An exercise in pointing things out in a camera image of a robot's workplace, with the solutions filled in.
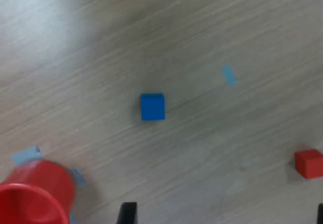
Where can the red plastic cup bin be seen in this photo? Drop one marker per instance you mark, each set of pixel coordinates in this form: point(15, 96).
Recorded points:
point(38, 193)

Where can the blue cube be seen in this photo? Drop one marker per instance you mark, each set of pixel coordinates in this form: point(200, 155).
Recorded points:
point(152, 107)

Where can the red cube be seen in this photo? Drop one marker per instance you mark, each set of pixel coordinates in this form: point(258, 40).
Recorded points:
point(310, 163)

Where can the light blue tape piece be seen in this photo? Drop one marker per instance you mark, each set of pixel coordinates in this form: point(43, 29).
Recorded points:
point(25, 155)
point(72, 219)
point(229, 75)
point(78, 176)

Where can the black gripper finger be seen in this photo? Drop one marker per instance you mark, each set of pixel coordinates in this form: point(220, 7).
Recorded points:
point(128, 214)
point(320, 215)

